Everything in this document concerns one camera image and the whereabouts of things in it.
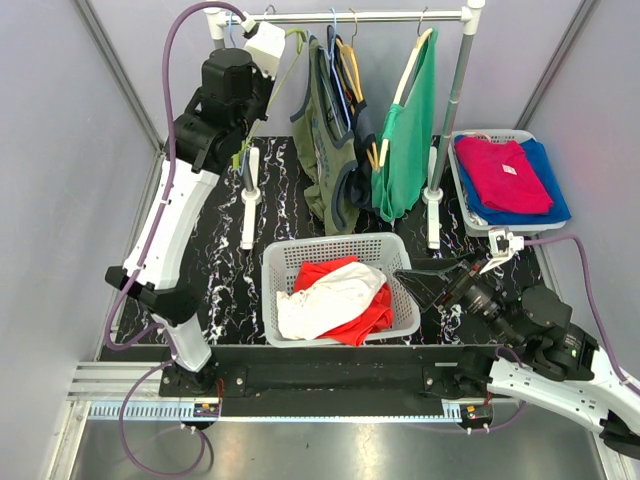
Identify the light blue wire hanger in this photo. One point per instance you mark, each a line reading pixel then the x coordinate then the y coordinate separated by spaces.
pixel 237 30

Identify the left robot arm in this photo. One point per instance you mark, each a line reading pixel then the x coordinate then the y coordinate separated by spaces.
pixel 236 85

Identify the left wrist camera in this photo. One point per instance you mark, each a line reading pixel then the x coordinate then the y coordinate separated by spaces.
pixel 266 45

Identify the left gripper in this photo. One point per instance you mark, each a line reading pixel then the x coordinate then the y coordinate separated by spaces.
pixel 266 82

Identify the blue folded shirt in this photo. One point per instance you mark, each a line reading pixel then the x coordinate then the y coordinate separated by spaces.
pixel 537 156

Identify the white side basket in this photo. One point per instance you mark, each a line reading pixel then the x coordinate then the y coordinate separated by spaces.
pixel 476 226

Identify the red tank top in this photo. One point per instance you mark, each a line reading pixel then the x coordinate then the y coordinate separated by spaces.
pixel 365 310

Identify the white camisole top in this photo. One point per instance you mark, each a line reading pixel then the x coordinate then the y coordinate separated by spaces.
pixel 325 300

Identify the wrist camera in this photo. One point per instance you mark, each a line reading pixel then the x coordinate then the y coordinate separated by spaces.
pixel 266 45
pixel 503 245

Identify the white clothes rack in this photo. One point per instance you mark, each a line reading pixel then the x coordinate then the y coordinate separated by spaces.
pixel 220 18

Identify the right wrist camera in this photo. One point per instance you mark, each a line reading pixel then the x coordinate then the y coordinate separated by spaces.
pixel 503 245

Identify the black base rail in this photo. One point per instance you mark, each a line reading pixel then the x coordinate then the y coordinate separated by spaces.
pixel 372 384

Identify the pink folded shirt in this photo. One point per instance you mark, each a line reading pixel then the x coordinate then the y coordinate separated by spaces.
pixel 501 177

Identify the lime green hanger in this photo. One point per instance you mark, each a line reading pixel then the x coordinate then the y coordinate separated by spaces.
pixel 301 39

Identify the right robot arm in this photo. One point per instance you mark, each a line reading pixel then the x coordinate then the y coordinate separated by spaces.
pixel 541 357

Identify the olive green tank top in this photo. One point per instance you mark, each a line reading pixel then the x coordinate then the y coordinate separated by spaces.
pixel 325 148

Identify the white plastic basket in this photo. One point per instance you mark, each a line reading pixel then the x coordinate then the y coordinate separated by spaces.
pixel 382 250

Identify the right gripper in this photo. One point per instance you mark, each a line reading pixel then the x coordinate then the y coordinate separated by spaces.
pixel 427 278

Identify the yellow plastic hanger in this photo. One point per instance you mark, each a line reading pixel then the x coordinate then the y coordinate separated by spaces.
pixel 351 68

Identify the navy blue tank top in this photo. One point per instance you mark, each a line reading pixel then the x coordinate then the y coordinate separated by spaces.
pixel 359 180

